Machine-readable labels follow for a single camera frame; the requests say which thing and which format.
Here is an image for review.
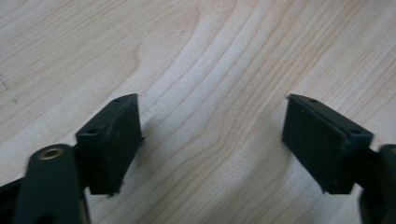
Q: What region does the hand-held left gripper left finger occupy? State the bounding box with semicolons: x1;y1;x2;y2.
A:
75;92;145;198

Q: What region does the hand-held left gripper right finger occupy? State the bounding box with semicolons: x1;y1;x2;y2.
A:
281;92;375;195

